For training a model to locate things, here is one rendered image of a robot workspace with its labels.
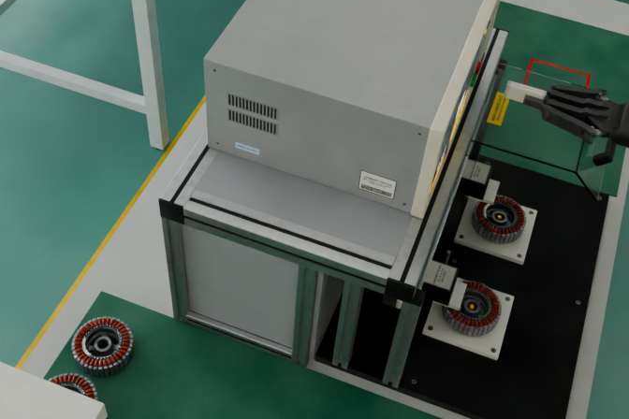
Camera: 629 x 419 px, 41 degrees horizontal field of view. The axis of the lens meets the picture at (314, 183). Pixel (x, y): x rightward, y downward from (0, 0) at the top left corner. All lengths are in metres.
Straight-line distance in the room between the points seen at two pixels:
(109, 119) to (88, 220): 0.46
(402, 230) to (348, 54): 0.30
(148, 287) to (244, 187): 0.42
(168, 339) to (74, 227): 1.20
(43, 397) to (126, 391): 0.51
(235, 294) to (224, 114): 0.35
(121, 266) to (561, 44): 1.32
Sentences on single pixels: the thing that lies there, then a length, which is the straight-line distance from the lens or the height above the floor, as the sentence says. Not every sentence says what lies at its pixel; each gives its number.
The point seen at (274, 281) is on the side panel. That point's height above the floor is 0.98.
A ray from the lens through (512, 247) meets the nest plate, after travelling 1.83.
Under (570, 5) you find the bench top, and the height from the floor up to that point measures 0.75.
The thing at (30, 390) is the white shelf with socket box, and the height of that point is 1.21.
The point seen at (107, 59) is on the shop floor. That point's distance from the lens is 3.37.
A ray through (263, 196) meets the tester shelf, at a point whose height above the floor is 1.11.
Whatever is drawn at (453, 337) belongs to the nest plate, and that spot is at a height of 0.78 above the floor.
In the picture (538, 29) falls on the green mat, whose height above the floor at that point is 0.75.
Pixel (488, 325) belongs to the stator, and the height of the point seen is 0.81.
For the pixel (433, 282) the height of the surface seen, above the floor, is 0.87.
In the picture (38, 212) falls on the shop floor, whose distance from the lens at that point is 2.89.
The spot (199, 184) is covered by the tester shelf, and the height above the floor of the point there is 1.11.
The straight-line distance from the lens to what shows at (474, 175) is 1.75.
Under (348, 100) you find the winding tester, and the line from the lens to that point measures 1.27.
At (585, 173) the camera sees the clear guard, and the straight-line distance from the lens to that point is 1.65.
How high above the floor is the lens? 2.19
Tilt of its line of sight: 49 degrees down
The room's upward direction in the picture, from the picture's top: 5 degrees clockwise
